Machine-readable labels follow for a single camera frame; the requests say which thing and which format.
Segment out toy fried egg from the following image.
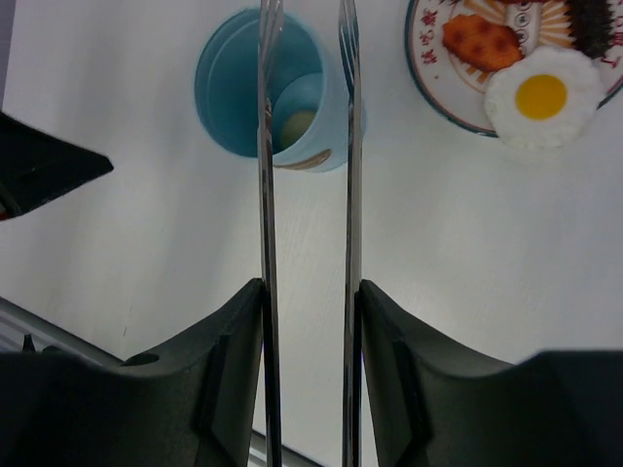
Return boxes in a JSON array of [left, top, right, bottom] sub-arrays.
[[484, 46, 605, 151]]

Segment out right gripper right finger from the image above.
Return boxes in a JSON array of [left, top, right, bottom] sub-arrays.
[[360, 280, 622, 466]]

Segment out metal tongs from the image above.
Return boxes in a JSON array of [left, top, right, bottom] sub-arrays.
[[257, 1, 364, 466]]

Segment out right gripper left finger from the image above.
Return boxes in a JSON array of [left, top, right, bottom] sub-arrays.
[[1, 279, 263, 466]]

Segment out blue cylindrical lunch container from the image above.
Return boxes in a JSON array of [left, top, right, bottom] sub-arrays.
[[194, 8, 348, 172]]

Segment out dark toy seaweed piece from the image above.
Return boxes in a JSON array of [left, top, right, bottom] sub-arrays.
[[566, 0, 614, 59]]

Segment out orange toy fried cutlet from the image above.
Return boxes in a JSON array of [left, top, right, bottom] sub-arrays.
[[442, 14, 524, 72]]

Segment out round beige toy bun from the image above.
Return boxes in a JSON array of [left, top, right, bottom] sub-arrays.
[[279, 109, 315, 150]]

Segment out patterned round plate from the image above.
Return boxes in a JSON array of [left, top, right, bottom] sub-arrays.
[[405, 1, 622, 137]]

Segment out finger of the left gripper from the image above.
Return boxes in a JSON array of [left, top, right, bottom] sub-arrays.
[[0, 113, 114, 219]]

